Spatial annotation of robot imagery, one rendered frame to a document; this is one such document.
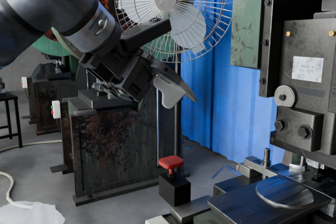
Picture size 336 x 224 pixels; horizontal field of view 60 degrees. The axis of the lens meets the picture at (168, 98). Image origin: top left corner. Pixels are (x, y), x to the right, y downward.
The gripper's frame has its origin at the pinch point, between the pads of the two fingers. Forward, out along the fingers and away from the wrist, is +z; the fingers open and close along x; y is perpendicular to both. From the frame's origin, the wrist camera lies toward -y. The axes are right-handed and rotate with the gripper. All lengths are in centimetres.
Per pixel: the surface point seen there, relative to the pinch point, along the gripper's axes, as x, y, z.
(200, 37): -42, -51, 41
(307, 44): 18.4, -23.0, 11.4
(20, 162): -230, 48, 99
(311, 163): 20.3, -5.0, 34.5
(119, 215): -99, 39, 110
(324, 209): 25.2, 4.1, 37.2
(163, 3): -52, -53, 22
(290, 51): 14.5, -22.4, 13.3
